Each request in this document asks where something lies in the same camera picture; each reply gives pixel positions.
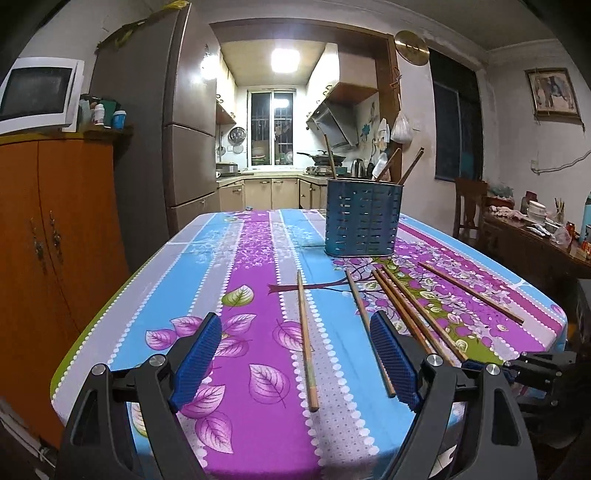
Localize wooden chopstick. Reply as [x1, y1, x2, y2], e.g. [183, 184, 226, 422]
[398, 147, 425, 186]
[373, 269, 452, 364]
[419, 262, 524, 325]
[346, 270, 396, 398]
[375, 148, 401, 182]
[372, 269, 436, 354]
[322, 132, 338, 179]
[297, 271, 320, 413]
[381, 268, 468, 363]

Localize beige kitchen base cabinets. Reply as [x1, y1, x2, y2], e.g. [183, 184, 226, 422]
[217, 172, 328, 211]

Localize kitchen window with bars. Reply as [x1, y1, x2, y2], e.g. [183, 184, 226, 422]
[249, 90, 296, 167]

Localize colourful floral tablecloth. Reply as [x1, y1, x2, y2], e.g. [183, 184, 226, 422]
[50, 209, 567, 479]

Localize blue perforated utensil holder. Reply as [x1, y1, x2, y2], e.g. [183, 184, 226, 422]
[325, 179, 403, 258]

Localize stack of white bowls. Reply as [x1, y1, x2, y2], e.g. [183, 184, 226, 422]
[527, 201, 547, 224]

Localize orange wooden cabinet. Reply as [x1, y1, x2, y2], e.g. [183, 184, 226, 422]
[1, 129, 131, 446]

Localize wooden dining chair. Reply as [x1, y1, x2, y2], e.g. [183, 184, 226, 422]
[453, 178, 488, 247]

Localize steel electric kettle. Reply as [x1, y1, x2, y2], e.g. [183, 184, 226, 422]
[351, 158, 366, 179]

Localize black wok on stove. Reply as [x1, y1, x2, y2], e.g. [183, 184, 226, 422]
[297, 152, 346, 166]

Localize white hanging plastic bag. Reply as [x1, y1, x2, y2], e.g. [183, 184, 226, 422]
[391, 110, 414, 145]

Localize dark window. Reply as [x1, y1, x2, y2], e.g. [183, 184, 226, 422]
[430, 49, 484, 182]

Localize steel range hood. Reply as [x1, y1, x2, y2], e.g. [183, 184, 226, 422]
[307, 101, 359, 149]

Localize blue lidded cup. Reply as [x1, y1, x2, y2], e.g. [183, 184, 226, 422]
[111, 110, 126, 130]

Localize white medicine bottle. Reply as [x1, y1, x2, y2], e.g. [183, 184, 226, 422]
[92, 103, 105, 126]

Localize framed elephant picture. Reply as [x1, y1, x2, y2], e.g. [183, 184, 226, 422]
[525, 68, 580, 120]

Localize grey three-door refrigerator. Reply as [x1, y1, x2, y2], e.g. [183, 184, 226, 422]
[90, 1, 219, 270]

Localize white microwave oven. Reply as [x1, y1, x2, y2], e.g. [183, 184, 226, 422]
[1, 57, 85, 135]

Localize round gold wall clock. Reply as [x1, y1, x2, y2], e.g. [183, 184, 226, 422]
[394, 30, 430, 66]

